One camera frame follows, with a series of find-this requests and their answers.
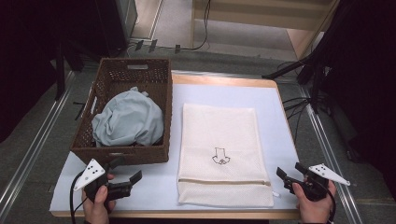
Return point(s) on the white mesh laundry bag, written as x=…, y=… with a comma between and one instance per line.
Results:
x=218, y=130

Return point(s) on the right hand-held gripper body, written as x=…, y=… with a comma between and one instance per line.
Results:
x=314, y=186

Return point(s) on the black floor bracket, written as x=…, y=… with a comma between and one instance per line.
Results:
x=177, y=48
x=139, y=45
x=152, y=45

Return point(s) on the white table mat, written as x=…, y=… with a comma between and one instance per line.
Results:
x=155, y=186

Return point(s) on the black metal stand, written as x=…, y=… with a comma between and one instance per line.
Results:
x=60, y=71

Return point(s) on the metal floor rail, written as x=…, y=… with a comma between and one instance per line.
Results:
x=330, y=155
x=34, y=146

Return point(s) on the thin black strip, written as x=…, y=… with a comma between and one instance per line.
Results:
x=79, y=109

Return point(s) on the black tripod stand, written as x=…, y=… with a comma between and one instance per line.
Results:
x=314, y=71

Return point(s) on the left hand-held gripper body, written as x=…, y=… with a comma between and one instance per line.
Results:
x=90, y=174

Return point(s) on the person's right hand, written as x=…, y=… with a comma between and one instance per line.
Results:
x=314, y=211

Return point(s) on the light blue garment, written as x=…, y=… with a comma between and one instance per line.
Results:
x=127, y=121

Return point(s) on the black cabinet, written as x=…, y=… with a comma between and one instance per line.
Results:
x=112, y=25

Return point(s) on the dark curtain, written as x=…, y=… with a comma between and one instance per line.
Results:
x=367, y=77
x=25, y=62

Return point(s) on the person's left hand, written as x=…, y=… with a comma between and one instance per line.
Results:
x=95, y=211

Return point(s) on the light wooden shelf unit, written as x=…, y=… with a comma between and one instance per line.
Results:
x=264, y=15

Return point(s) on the brown wicker basket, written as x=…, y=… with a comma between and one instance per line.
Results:
x=146, y=77

